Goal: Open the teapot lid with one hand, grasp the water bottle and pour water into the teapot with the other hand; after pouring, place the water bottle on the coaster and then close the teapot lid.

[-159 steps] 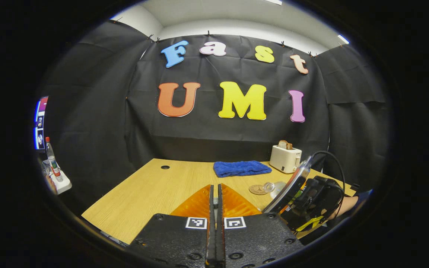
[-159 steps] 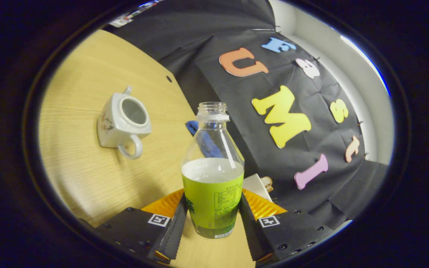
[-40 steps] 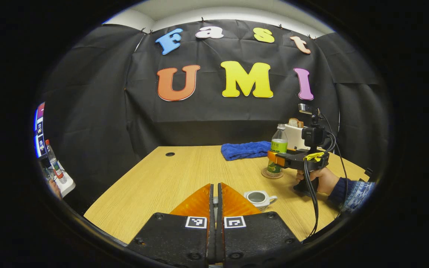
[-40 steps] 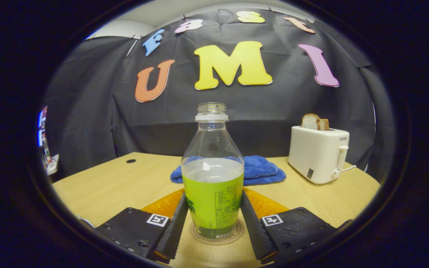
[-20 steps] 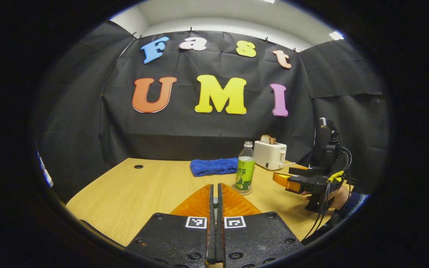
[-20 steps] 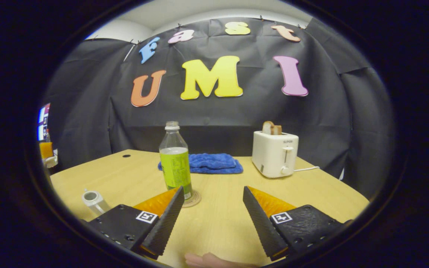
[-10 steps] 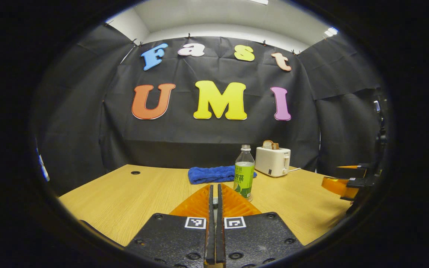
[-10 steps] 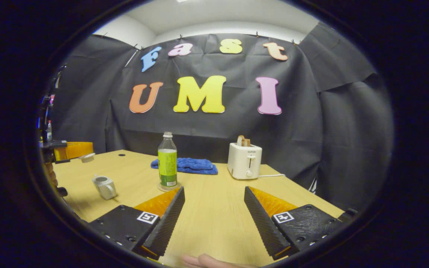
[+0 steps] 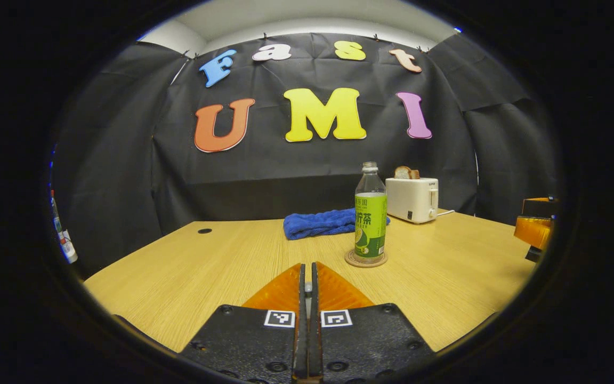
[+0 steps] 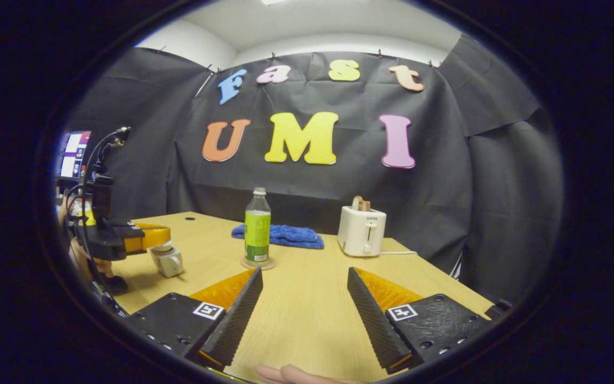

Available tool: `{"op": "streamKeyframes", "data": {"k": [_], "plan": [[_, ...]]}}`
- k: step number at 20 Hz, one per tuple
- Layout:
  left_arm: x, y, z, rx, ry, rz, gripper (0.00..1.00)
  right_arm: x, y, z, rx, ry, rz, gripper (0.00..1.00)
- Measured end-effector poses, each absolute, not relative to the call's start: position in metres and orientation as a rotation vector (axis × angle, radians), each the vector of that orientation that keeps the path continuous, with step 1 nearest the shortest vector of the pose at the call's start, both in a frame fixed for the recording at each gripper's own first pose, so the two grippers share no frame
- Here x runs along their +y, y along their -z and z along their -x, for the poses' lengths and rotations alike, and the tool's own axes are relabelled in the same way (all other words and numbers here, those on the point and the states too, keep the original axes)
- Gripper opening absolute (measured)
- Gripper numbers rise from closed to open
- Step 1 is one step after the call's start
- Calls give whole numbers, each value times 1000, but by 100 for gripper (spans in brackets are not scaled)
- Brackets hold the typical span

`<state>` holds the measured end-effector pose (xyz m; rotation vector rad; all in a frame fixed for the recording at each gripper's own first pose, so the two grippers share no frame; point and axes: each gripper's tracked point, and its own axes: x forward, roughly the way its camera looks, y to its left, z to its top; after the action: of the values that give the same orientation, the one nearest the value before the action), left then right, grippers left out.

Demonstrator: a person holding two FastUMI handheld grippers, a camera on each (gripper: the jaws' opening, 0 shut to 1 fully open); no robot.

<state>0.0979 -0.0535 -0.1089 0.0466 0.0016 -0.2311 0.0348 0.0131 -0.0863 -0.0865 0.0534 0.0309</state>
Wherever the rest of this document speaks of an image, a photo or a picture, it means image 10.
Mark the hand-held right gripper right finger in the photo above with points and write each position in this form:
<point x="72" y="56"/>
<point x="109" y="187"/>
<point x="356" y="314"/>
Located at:
<point x="371" y="320"/>

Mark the white toaster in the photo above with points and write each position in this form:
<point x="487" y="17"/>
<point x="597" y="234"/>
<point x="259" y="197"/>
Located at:
<point x="361" y="232"/>

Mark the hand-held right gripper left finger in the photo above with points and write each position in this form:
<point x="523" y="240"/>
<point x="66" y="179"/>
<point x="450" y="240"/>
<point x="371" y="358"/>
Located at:
<point x="237" y="314"/>

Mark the ceiling light panel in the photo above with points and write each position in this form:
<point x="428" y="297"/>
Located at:
<point x="274" y="1"/>

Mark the computer monitor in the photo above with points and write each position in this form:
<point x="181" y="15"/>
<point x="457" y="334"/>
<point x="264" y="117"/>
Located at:
<point x="74" y="154"/>

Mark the blue towel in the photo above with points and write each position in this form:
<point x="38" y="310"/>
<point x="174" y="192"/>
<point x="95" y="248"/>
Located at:
<point x="296" y="236"/>

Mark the green label water bottle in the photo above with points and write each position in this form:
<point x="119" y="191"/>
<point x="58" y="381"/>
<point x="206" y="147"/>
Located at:
<point x="257" y="234"/>

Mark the round wooden coaster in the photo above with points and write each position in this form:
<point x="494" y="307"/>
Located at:
<point x="258" y="265"/>

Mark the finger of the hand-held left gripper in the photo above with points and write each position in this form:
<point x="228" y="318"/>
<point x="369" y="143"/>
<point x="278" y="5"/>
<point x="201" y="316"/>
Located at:
<point x="152" y="234"/>

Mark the white teacup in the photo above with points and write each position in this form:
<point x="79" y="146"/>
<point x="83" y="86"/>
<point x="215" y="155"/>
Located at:
<point x="170" y="262"/>

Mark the bread slice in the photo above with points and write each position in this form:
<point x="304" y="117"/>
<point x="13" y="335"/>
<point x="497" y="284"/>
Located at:
<point x="361" y="203"/>

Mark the white teacup lid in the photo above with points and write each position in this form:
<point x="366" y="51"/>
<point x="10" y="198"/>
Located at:
<point x="163" y="246"/>

